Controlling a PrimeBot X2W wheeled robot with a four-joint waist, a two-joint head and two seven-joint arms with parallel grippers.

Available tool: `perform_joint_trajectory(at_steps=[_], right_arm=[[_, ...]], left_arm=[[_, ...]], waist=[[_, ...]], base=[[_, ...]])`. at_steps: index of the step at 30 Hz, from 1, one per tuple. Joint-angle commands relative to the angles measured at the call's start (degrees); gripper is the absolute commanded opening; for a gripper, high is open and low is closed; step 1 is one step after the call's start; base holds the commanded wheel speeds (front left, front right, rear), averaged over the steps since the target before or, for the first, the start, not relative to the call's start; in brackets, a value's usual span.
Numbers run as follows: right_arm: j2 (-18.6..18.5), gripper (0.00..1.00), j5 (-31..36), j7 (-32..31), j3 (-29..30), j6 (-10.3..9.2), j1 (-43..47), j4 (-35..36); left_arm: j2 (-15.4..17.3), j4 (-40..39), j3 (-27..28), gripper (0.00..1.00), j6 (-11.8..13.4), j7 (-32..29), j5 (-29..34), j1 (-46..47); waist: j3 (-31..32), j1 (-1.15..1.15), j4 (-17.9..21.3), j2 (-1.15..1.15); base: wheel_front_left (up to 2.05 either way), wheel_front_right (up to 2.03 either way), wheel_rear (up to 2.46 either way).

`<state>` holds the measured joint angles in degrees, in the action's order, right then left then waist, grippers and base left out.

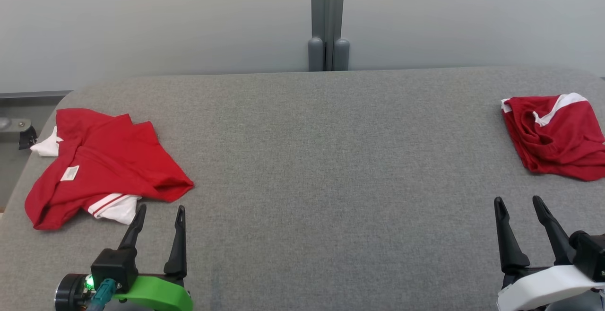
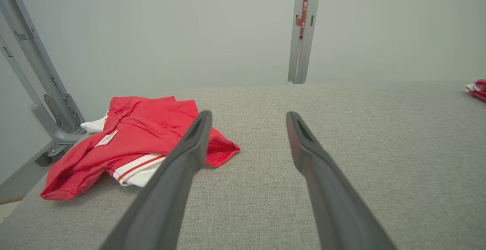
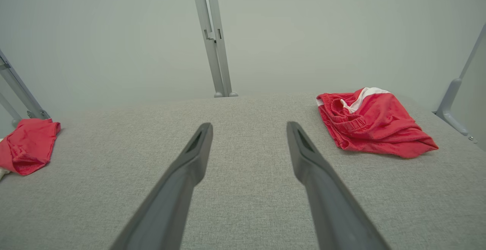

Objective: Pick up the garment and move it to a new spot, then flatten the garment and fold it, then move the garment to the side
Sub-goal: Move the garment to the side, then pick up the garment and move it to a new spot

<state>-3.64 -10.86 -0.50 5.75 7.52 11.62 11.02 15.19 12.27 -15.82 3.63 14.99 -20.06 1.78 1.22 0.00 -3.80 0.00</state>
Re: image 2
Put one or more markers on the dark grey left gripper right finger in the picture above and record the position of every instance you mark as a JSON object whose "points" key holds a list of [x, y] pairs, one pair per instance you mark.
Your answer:
{"points": [[334, 204]]}

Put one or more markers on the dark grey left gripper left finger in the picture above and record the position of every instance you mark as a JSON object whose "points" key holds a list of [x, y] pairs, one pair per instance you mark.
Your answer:
{"points": [[167, 189]]}

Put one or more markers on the red t-shirt with white sleeves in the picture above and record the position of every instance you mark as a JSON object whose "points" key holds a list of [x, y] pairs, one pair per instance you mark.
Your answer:
{"points": [[144, 136]]}

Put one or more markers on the red shorts with white stripe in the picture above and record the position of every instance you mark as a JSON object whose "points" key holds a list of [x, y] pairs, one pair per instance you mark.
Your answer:
{"points": [[479, 89]]}

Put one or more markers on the red sign with white letters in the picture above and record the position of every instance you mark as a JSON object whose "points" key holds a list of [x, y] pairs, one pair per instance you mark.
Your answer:
{"points": [[304, 14]]}

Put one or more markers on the grey metal partition post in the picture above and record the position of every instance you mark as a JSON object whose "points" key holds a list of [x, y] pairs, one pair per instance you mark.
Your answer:
{"points": [[300, 52]]}

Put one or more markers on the grey metal frame leg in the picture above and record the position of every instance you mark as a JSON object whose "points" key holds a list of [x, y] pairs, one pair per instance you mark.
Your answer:
{"points": [[38, 56]]}

